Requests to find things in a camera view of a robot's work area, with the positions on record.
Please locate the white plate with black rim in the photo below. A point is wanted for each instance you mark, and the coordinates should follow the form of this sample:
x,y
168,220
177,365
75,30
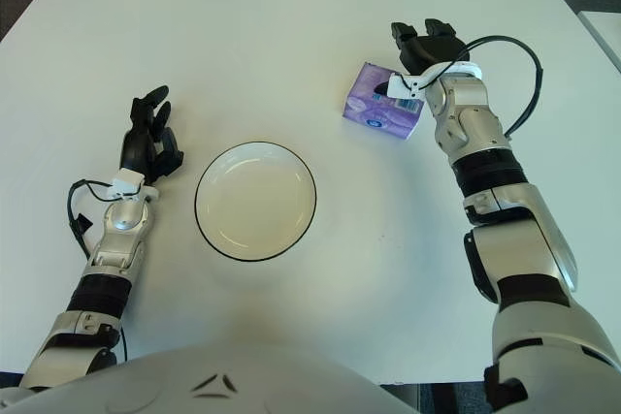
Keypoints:
x,y
254,200

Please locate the purple tissue paper pack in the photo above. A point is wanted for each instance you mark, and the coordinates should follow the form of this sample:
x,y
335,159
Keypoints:
x,y
369,94

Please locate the white side table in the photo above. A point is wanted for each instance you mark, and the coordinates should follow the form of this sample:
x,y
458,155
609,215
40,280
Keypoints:
x,y
606,31

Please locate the grey robot torso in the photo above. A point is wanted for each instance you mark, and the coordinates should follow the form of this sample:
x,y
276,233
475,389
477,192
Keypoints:
x,y
291,385

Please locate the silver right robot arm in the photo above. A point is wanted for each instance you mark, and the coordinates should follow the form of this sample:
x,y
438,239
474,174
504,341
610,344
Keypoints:
x,y
466,108

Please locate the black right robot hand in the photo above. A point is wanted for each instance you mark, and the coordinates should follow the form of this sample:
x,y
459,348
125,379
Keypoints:
x,y
432,50

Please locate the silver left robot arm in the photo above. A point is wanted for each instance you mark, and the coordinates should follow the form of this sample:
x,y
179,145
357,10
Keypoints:
x,y
126,220

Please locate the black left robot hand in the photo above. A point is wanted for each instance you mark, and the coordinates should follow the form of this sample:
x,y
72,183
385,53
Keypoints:
x,y
136,152

